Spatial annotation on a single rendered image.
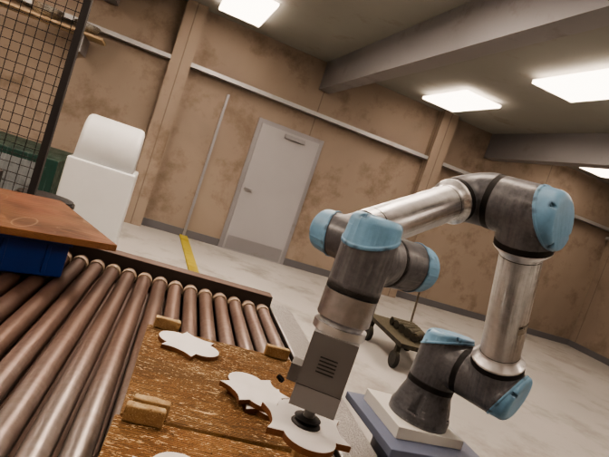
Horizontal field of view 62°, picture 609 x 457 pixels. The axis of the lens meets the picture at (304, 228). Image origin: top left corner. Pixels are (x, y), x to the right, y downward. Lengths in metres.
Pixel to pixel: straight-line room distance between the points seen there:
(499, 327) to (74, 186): 4.27
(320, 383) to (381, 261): 0.18
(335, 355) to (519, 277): 0.53
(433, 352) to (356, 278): 0.65
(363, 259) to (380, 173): 8.30
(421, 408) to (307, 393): 0.64
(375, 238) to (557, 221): 0.48
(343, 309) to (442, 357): 0.64
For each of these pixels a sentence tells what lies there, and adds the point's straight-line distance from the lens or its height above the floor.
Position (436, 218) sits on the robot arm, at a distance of 0.99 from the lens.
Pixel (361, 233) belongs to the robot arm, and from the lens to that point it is 0.66.
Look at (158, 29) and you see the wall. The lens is 8.25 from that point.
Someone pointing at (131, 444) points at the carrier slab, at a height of 0.94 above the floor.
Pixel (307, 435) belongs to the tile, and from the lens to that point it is 0.73.
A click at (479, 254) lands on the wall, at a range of 10.23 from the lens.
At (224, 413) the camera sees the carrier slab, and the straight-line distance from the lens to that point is 0.94.
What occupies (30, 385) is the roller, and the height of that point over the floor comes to 0.92.
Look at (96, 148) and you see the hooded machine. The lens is 4.98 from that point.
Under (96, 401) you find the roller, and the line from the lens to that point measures 0.91.
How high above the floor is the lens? 1.35
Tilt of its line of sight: 4 degrees down
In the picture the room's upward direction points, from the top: 19 degrees clockwise
